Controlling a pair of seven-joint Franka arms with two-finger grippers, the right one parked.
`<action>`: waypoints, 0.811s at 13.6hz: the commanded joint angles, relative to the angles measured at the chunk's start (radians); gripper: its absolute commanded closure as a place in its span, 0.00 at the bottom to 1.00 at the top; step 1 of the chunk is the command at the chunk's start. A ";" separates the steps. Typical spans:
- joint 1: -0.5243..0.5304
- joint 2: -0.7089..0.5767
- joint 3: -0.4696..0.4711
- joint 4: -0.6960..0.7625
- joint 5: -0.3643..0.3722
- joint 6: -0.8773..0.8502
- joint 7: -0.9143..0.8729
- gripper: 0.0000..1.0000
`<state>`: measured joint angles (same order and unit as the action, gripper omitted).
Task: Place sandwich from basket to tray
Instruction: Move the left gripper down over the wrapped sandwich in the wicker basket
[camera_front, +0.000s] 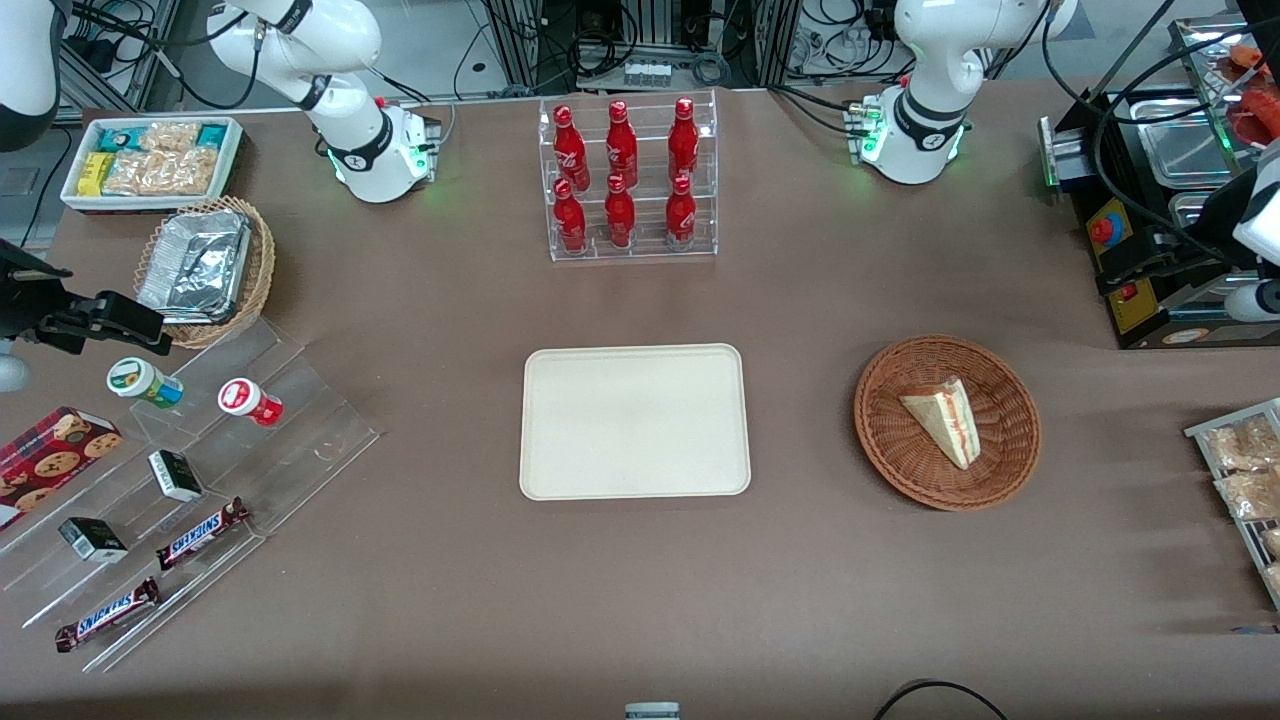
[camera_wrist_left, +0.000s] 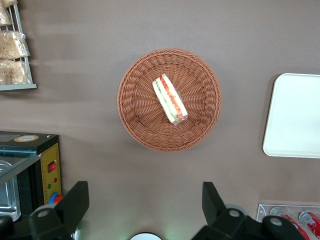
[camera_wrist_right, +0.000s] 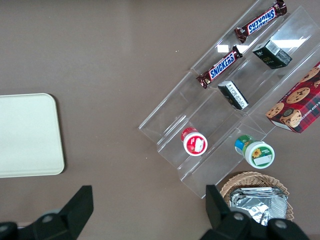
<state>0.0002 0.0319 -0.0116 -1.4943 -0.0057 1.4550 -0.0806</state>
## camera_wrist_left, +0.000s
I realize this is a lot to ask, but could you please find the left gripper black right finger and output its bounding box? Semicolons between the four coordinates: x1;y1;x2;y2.
192;181;263;240

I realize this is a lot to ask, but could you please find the red cola bottle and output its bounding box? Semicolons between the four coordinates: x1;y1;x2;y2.
298;209;320;234
269;206;312;240

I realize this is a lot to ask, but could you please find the steel food pan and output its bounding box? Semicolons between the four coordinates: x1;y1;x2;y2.
0;159;22;223

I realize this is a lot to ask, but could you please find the black food warmer yellow panel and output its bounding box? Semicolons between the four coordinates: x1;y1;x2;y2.
0;131;63;223

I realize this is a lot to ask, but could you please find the beige rectangular tray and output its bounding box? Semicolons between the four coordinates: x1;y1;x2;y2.
262;72;320;159

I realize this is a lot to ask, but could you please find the triangle sandwich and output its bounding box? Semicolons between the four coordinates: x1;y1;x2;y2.
151;73;189;127

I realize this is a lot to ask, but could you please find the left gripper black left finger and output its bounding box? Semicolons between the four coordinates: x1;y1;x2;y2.
28;181;90;240

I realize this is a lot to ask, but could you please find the round brown wicker basket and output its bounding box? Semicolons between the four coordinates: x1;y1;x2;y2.
116;48;223;153

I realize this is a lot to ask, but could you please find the white wire snack rack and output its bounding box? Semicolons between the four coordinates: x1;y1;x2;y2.
0;2;38;92

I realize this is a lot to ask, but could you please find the clear acrylic bottle rack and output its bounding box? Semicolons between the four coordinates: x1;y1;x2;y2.
256;203;320;240

